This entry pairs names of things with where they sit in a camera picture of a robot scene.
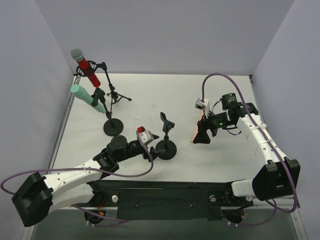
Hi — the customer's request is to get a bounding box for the peach toy microphone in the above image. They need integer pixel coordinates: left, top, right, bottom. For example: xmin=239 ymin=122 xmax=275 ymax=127
xmin=190 ymin=112 xmax=204 ymax=143

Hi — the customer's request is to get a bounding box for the black round-base stand front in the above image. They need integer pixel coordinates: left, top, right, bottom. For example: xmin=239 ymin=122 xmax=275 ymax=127
xmin=155 ymin=112 xmax=177 ymax=160

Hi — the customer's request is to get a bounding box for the black round-base stand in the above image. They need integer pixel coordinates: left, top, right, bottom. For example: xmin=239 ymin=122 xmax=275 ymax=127
xmin=91 ymin=87 xmax=124 ymax=137
xmin=155 ymin=112 xmax=177 ymax=160

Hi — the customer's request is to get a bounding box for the black tripod microphone stand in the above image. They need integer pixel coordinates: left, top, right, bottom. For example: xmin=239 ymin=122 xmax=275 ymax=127
xmin=76 ymin=60 xmax=132 ymax=109

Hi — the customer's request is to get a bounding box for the mint green toy microphone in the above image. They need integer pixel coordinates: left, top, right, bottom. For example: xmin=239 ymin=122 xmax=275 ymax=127
xmin=70 ymin=84 xmax=106 ymax=114

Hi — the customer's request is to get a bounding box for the red glitter microphone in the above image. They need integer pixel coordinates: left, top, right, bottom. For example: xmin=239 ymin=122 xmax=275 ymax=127
xmin=70 ymin=48 xmax=101 ymax=88

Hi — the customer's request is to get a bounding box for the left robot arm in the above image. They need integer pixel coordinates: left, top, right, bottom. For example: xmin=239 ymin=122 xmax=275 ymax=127
xmin=11 ymin=131 xmax=165 ymax=227

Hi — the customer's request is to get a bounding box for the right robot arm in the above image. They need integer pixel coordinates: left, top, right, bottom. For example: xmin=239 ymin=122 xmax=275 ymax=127
xmin=192 ymin=93 xmax=301 ymax=201

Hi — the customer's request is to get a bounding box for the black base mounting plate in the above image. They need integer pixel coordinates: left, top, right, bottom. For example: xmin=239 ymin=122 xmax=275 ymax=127
xmin=79 ymin=180 xmax=253 ymax=221

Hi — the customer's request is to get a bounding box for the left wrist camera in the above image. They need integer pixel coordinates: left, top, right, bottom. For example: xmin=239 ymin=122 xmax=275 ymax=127
xmin=136 ymin=126 xmax=155 ymax=146

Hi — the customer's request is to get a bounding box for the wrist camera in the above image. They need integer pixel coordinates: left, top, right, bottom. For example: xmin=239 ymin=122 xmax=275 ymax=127
xmin=195 ymin=98 xmax=211 ymax=119
xmin=136 ymin=126 xmax=155 ymax=146

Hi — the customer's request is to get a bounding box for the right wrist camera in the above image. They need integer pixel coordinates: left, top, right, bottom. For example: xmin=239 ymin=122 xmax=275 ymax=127
xmin=195 ymin=98 xmax=211 ymax=119

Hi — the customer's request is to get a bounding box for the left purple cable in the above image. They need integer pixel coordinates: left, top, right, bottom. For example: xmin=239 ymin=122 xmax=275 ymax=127
xmin=1 ymin=132 xmax=155 ymax=228

